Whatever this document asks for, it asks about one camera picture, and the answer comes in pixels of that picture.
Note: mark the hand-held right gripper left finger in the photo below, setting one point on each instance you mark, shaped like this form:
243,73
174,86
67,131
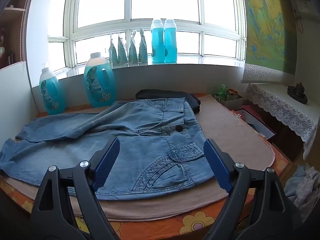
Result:
107,165

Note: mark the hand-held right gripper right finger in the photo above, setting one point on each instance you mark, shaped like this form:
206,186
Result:
216,167

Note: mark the blue denim pants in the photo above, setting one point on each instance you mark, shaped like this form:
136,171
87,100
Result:
140,155

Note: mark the black folded pants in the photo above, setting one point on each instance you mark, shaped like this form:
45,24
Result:
160,93

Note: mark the beige blanket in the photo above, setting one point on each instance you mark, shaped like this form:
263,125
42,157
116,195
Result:
225,120

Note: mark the open white storage box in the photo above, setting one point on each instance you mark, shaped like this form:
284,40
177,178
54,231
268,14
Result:
260,127

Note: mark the orange floral sheet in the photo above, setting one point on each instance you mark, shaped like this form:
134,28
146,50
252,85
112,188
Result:
190,226

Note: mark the open cardboard box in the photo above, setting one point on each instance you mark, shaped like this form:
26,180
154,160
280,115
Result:
233,104

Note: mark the round tin can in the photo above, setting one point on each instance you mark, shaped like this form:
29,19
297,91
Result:
232,95

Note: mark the large blue detergent jug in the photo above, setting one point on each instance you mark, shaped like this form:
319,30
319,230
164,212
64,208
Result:
98,85

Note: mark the pile of clothes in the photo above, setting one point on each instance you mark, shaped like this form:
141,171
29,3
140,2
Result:
302,187

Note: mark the blue pump detergent bottle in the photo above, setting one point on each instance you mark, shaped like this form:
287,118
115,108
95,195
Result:
51,95

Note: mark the white lace tablecloth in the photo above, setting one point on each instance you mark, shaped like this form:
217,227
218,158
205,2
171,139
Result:
287,105

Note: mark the dark teapot set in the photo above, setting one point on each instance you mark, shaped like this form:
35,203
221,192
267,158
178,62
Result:
298,92

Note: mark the white cabinet panel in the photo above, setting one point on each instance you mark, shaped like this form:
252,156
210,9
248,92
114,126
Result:
15,100

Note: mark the white framed window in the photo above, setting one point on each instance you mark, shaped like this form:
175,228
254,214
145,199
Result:
70,30

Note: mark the wooden shelf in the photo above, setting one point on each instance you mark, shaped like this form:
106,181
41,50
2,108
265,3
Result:
12,30

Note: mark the landscape wall scroll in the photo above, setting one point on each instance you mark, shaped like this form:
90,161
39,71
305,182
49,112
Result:
265,35

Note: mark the white wall box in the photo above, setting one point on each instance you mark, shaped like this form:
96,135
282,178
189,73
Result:
303,6

